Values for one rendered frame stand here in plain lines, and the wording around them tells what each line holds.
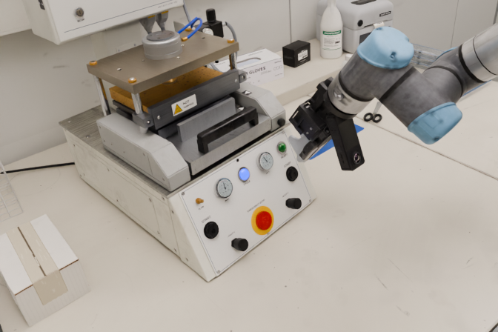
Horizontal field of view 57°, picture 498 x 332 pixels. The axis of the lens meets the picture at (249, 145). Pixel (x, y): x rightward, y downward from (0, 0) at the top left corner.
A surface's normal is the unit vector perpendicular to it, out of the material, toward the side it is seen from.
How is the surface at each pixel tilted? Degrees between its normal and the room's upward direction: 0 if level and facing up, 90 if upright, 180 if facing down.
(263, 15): 90
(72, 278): 90
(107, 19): 90
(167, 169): 41
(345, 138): 66
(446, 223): 0
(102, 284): 0
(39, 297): 89
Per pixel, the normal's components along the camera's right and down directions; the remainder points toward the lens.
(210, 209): 0.60, -0.06
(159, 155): 0.40, -0.43
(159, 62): -0.08, -0.84
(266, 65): 0.50, 0.38
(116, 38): 0.70, 0.33
